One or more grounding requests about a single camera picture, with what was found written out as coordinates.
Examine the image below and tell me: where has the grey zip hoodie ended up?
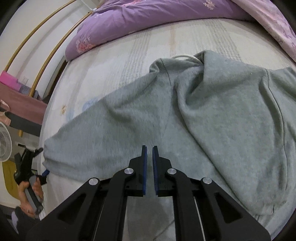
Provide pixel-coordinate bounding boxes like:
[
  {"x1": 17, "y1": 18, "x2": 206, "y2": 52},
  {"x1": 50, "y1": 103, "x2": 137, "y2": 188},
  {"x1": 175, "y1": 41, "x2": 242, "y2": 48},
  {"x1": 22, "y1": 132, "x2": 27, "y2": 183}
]
[{"x1": 44, "y1": 51, "x2": 295, "y2": 218}]

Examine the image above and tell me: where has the white standing fan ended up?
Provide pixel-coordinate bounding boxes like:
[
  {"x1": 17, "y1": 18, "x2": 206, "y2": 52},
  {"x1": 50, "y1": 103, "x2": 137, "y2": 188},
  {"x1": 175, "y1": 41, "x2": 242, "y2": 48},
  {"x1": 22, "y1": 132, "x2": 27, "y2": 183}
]
[{"x1": 0, "y1": 123, "x2": 13, "y2": 162}]

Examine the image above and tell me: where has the upper wooden ballet bar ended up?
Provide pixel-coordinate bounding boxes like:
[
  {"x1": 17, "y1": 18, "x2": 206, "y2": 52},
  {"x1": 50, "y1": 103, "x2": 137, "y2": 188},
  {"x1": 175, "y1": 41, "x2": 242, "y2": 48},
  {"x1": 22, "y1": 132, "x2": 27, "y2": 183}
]
[{"x1": 4, "y1": 0, "x2": 76, "y2": 72}]

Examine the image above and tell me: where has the lower wooden ballet bar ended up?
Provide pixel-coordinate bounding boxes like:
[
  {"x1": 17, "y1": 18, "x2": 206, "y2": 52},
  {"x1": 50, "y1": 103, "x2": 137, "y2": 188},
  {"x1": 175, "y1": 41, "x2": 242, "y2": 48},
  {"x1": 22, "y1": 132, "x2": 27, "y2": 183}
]
[{"x1": 18, "y1": 10, "x2": 94, "y2": 137}]

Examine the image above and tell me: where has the wooden ballet bar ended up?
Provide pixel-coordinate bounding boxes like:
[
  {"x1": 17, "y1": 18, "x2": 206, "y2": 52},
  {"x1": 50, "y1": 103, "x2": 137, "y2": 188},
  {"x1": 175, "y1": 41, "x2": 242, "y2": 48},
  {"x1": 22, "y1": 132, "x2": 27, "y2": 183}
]
[
  {"x1": 18, "y1": 10, "x2": 94, "y2": 137},
  {"x1": 4, "y1": 0, "x2": 76, "y2": 72}
]

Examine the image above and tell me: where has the person's left hand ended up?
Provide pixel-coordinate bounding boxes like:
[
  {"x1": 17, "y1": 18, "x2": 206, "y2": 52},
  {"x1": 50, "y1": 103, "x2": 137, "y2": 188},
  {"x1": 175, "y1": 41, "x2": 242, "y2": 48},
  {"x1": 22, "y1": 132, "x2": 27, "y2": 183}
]
[{"x1": 18, "y1": 175, "x2": 44, "y2": 218}]

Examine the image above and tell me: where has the purple floral quilt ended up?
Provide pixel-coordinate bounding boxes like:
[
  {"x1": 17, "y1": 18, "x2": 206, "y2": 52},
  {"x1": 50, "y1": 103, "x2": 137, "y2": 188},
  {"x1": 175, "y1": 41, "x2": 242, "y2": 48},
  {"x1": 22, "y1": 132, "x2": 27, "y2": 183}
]
[{"x1": 65, "y1": 0, "x2": 295, "y2": 61}]

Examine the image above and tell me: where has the brown grey hanging cloth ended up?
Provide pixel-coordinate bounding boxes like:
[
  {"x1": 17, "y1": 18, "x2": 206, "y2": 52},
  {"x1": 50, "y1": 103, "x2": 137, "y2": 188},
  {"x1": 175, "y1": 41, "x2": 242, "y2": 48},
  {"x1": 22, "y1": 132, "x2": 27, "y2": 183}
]
[{"x1": 1, "y1": 84, "x2": 47, "y2": 137}]

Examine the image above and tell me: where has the pink hanging garment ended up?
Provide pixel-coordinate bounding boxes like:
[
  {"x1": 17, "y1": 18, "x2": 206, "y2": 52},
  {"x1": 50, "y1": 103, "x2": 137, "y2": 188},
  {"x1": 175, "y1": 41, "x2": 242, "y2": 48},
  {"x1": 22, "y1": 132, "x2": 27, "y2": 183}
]
[{"x1": 0, "y1": 71, "x2": 22, "y2": 92}]

